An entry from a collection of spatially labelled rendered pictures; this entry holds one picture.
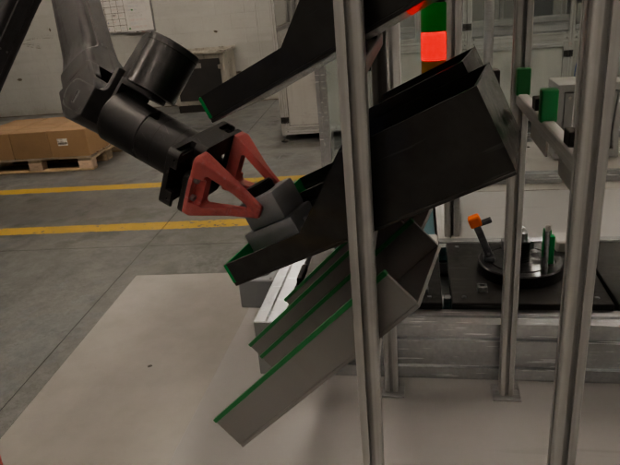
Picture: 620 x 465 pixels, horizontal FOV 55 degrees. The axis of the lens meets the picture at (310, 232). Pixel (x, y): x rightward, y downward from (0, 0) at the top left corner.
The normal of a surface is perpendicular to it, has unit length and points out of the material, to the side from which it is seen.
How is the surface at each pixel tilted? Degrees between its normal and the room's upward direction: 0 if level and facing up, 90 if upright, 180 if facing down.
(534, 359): 90
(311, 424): 0
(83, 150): 90
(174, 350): 0
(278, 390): 90
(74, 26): 50
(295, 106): 90
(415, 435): 0
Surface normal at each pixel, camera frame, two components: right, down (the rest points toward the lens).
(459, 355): -0.16, 0.38
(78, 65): -0.53, -0.33
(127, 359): -0.08, -0.92
